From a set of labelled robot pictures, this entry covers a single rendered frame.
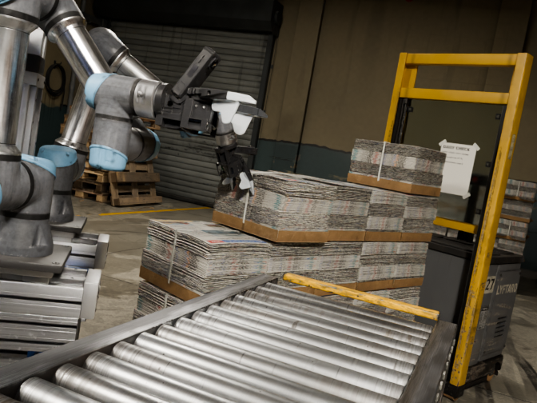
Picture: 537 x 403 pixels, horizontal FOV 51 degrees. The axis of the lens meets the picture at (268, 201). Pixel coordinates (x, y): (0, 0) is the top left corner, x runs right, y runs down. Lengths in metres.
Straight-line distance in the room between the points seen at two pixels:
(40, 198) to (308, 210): 1.04
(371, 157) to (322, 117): 6.31
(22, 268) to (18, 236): 0.08
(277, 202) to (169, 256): 0.43
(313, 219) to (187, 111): 1.14
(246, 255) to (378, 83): 7.22
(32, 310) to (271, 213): 0.94
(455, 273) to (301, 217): 1.48
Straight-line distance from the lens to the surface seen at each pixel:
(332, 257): 2.35
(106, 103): 1.17
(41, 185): 1.41
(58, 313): 1.45
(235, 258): 1.94
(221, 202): 2.25
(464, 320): 3.22
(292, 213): 2.06
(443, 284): 3.42
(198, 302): 1.28
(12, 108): 1.31
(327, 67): 9.28
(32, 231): 1.43
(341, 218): 2.34
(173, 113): 1.13
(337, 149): 9.05
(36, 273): 1.43
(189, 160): 10.02
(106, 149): 1.17
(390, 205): 2.62
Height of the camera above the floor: 1.16
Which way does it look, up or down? 5 degrees down
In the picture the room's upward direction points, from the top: 10 degrees clockwise
